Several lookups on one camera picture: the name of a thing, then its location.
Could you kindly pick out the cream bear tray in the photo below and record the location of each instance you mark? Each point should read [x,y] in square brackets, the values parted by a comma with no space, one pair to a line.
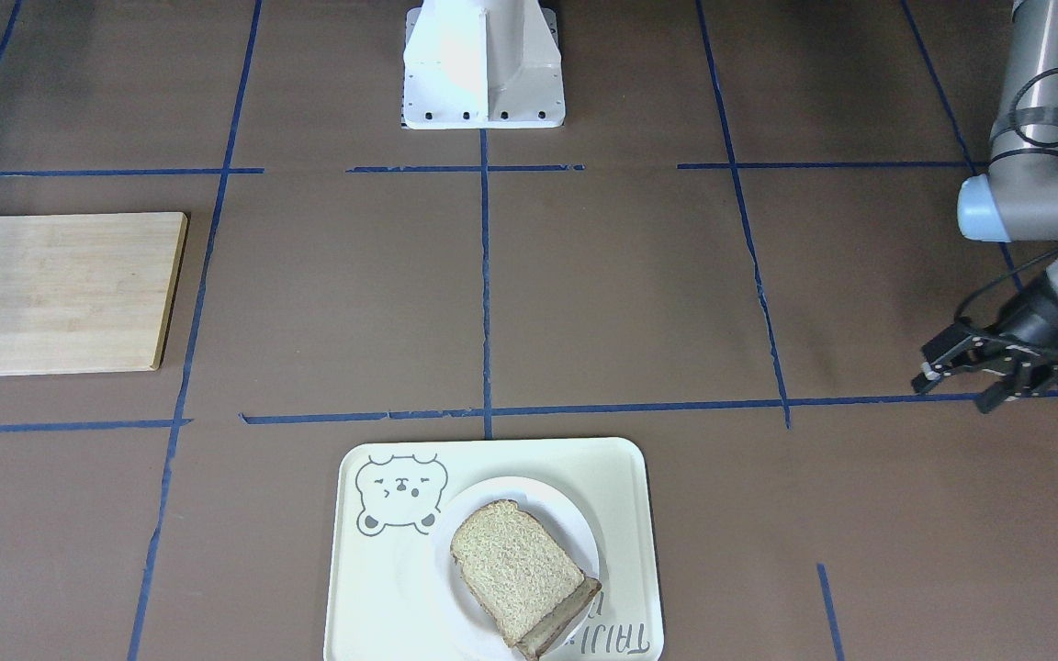
[395,592]

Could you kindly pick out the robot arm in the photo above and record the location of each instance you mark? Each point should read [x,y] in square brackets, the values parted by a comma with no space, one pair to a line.
[1015,199]

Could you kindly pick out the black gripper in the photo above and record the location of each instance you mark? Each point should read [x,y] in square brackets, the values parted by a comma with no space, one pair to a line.
[1036,319]

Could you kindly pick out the bottom bread slice with egg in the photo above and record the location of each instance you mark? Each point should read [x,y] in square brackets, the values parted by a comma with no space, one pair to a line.
[557,624]

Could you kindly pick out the white pedestal column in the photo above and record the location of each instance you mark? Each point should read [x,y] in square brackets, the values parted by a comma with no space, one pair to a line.
[482,65]

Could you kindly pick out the white round plate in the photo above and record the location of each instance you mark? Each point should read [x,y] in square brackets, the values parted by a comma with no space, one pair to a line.
[468,627]

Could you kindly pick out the wooden cutting board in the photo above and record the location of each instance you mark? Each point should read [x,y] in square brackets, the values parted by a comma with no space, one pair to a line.
[87,293]

